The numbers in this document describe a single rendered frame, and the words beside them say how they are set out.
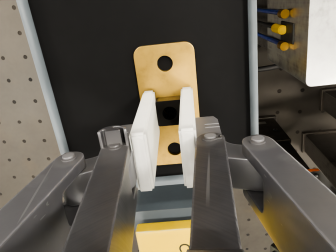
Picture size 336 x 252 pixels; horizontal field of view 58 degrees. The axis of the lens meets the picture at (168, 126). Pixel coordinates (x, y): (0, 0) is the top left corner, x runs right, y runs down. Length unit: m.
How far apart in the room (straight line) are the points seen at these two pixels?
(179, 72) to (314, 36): 0.12
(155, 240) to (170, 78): 0.14
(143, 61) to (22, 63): 0.57
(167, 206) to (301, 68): 0.16
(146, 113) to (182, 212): 0.14
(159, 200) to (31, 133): 0.56
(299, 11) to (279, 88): 0.44
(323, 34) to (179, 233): 0.19
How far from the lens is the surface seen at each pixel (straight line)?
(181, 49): 0.19
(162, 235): 0.26
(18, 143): 0.83
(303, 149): 0.77
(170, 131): 0.21
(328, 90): 0.74
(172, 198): 0.28
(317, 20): 0.26
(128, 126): 0.16
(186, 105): 0.16
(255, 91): 0.20
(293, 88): 0.72
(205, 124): 0.15
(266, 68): 0.37
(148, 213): 0.27
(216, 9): 0.19
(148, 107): 0.16
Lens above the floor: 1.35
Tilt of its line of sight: 68 degrees down
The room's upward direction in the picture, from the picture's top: 175 degrees counter-clockwise
